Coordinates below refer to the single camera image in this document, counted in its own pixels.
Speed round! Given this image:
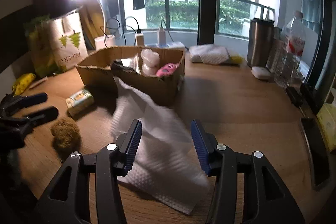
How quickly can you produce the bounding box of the yellow wrapped packet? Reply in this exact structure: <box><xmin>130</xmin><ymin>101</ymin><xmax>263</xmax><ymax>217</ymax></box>
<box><xmin>12</xmin><ymin>73</ymin><xmax>36</xmax><ymax>96</ymax></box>

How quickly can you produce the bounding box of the white plug charger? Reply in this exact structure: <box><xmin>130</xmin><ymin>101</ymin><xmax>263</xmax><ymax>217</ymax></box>
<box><xmin>157</xmin><ymin>27</ymin><xmax>166</xmax><ymax>45</ymax></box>

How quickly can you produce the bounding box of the steel thermos tumbler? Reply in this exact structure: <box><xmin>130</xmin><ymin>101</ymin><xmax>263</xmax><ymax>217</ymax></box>
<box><xmin>247</xmin><ymin>18</ymin><xmax>274</xmax><ymax>67</ymax></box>

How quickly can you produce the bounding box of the green yellow snack bag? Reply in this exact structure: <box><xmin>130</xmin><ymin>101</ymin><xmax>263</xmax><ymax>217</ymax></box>
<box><xmin>23</xmin><ymin>15</ymin><xmax>60</xmax><ymax>78</ymax></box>

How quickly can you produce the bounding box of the bag of cotton swabs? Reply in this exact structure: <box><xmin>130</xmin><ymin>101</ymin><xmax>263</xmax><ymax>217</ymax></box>
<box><xmin>121</xmin><ymin>54</ymin><xmax>141</xmax><ymax>74</ymax></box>

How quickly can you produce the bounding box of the balcony railing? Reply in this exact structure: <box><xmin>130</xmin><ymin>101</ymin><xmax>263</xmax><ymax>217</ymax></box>
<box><xmin>119</xmin><ymin>0</ymin><xmax>275</xmax><ymax>38</ymax></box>

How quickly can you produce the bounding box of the white textured cloth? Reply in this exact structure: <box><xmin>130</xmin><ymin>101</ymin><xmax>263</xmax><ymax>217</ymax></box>
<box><xmin>112</xmin><ymin>78</ymin><xmax>210</xmax><ymax>214</ymax></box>

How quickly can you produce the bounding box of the blue white flat box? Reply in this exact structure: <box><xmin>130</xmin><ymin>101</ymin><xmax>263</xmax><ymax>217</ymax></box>
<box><xmin>145</xmin><ymin>42</ymin><xmax>186</xmax><ymax>51</ymax></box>

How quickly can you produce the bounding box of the small tissue packet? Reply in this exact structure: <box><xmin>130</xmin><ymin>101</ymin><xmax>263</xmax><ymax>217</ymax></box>
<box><xmin>66</xmin><ymin>88</ymin><xmax>95</xmax><ymax>117</ymax></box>

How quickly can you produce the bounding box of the white charger adapter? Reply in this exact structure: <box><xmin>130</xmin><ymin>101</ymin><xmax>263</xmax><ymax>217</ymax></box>
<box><xmin>135</xmin><ymin>33</ymin><xmax>145</xmax><ymax>47</ymax></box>

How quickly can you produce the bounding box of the folded white towel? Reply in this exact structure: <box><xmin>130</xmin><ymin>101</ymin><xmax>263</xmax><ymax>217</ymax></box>
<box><xmin>189</xmin><ymin>44</ymin><xmax>244</xmax><ymax>65</ymax></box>

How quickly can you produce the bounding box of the yellow tissue pack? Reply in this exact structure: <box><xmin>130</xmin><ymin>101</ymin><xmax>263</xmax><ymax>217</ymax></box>
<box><xmin>317</xmin><ymin>103</ymin><xmax>336</xmax><ymax>153</ymax></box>

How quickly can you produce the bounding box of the pink plush toy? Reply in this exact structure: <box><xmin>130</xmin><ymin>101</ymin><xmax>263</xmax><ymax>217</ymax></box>
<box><xmin>155</xmin><ymin>63</ymin><xmax>179</xmax><ymax>77</ymax></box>

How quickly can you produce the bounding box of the white desk lamp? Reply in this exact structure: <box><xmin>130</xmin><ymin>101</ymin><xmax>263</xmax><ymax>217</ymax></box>
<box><xmin>70</xmin><ymin>0</ymin><xmax>108</xmax><ymax>50</ymax></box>

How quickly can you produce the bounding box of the bubble wrap roll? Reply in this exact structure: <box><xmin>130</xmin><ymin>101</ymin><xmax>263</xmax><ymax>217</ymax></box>
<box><xmin>141</xmin><ymin>48</ymin><xmax>160</xmax><ymax>76</ymax></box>

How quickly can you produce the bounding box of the brown cardboard box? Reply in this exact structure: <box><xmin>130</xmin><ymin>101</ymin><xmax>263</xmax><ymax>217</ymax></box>
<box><xmin>76</xmin><ymin>46</ymin><xmax>185</xmax><ymax>106</ymax></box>

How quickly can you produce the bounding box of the grey dotted sock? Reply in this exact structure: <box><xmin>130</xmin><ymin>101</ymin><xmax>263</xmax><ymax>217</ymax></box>
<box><xmin>110</xmin><ymin>59</ymin><xmax>136</xmax><ymax>73</ymax></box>

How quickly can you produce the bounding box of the paper cup package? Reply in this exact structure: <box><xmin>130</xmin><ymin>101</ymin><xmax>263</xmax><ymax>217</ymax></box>
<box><xmin>48</xmin><ymin>9</ymin><xmax>88</xmax><ymax>72</ymax></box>

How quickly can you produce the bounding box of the clear water bottle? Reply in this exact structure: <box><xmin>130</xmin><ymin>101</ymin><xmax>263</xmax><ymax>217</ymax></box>
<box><xmin>274</xmin><ymin>10</ymin><xmax>306</xmax><ymax>88</ymax></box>

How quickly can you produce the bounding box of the black charging cable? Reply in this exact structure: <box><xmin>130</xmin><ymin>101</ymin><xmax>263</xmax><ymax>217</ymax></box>
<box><xmin>99</xmin><ymin>16</ymin><xmax>142</xmax><ymax>46</ymax></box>

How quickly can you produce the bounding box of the white earbuds case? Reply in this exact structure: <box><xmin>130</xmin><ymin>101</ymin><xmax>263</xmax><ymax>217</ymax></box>
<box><xmin>251</xmin><ymin>66</ymin><xmax>272</xmax><ymax>80</ymax></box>

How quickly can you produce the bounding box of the small pink white knife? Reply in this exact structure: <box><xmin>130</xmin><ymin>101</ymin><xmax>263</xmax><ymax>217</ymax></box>
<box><xmin>29</xmin><ymin>77</ymin><xmax>48</xmax><ymax>90</ymax></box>

